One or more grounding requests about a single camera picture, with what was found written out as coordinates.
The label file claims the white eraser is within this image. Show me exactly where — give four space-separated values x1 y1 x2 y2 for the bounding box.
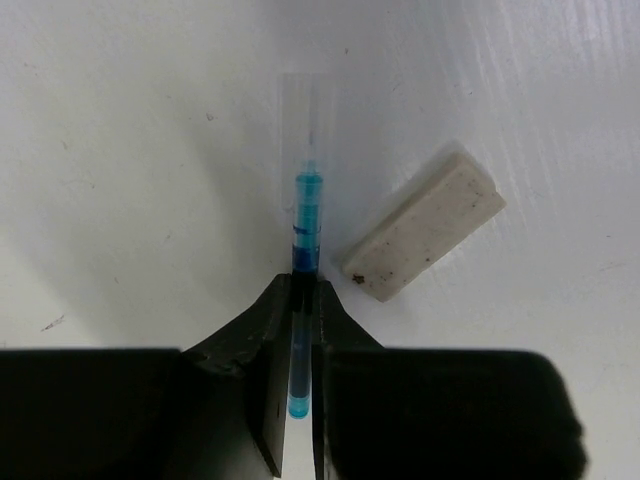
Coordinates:
341 141 506 302

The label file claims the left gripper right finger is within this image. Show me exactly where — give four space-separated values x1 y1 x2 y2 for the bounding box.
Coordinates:
312 281 586 479

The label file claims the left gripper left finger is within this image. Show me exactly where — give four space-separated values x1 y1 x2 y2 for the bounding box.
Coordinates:
1 274 291 479

